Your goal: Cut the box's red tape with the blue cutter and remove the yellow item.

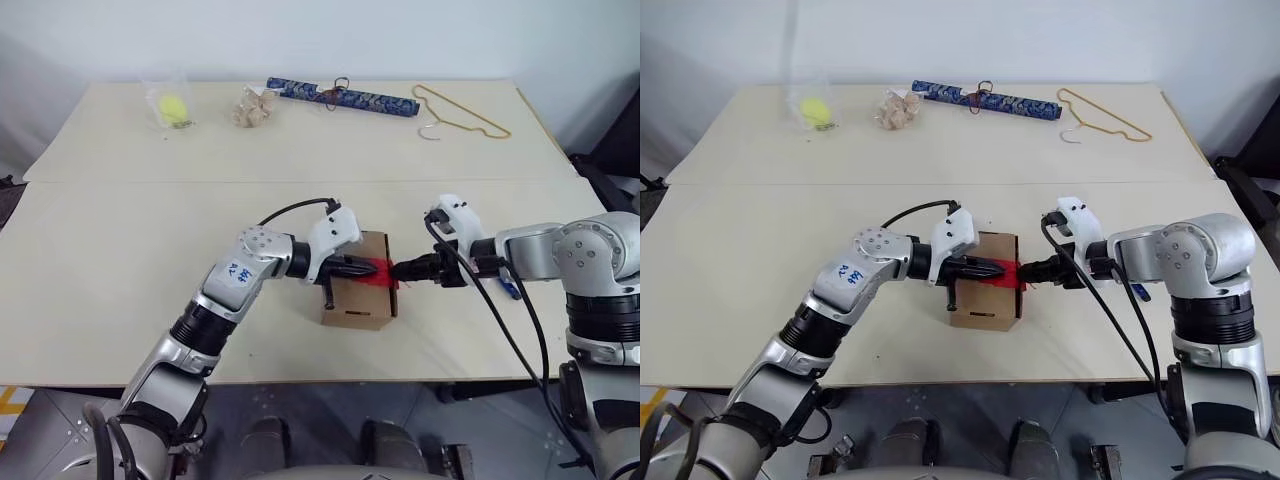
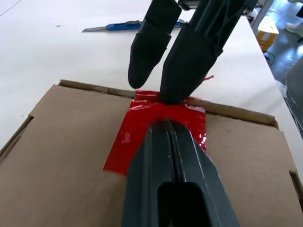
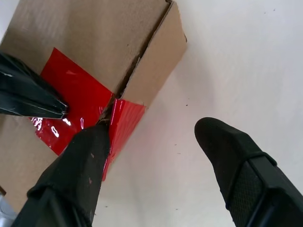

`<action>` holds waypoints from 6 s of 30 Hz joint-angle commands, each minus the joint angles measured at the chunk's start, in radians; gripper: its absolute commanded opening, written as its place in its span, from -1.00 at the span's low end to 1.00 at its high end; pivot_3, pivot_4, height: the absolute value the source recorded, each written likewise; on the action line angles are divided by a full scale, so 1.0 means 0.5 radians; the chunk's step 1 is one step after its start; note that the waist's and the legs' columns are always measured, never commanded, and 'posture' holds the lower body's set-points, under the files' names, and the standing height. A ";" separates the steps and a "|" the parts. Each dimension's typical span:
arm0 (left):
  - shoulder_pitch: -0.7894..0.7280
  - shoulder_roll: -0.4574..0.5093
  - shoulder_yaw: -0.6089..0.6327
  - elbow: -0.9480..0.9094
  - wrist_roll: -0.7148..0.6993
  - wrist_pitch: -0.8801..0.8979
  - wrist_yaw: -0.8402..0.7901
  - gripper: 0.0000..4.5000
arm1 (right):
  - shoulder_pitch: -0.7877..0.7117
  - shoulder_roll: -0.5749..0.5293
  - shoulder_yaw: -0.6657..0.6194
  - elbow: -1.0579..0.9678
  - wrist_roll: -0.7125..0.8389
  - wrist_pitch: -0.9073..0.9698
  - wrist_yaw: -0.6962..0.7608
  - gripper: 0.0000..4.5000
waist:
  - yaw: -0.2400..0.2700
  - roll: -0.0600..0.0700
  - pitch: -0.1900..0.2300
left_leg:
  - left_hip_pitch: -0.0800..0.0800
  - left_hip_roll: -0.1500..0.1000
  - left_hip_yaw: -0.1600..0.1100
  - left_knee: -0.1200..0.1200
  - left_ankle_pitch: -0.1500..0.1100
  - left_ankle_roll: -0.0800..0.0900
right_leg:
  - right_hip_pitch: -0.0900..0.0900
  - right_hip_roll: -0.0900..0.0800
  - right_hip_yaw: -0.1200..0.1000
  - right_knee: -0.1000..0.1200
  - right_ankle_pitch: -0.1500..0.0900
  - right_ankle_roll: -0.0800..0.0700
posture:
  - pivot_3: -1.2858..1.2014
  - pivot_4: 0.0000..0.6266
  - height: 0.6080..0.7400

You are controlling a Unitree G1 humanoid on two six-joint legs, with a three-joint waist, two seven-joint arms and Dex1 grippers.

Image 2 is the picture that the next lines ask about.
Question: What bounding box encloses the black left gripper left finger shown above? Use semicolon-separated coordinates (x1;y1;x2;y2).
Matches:
121;120;178;227

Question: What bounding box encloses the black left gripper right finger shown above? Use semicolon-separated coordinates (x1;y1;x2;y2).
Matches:
165;120;240;227

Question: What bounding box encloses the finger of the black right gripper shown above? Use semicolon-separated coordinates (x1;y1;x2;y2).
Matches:
127;0;183;89
160;0;249;106

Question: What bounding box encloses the blue utility knife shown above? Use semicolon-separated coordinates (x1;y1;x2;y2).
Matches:
81;20;185;34

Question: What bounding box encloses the red tape strip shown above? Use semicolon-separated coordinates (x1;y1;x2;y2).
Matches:
103;89;208;177

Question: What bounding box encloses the brown cardboard box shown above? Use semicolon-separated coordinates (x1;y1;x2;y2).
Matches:
0;79;303;227

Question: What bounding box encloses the yellow cardboard box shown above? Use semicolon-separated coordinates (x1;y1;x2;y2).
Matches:
256;21;280;52

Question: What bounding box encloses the white shoe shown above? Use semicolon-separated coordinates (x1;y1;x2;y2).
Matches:
285;21;303;38

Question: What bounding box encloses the grey curved cover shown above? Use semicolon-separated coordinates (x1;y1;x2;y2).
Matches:
284;62;303;135

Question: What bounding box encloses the grey metal post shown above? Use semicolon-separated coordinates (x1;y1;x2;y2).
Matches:
250;0;275;28

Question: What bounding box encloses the black floor cable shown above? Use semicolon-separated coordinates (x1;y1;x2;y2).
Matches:
263;51;276;65

